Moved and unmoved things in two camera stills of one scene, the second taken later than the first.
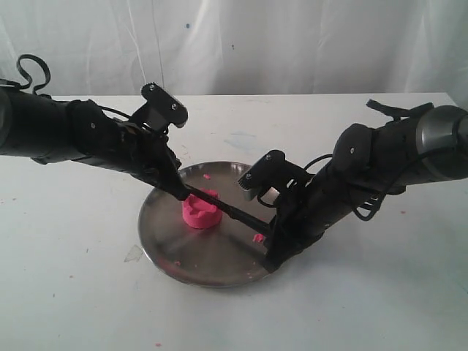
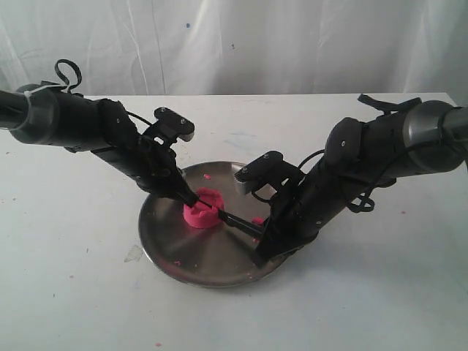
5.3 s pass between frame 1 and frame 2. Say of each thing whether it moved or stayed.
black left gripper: stayed
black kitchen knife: moved
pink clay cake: stayed
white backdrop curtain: stayed
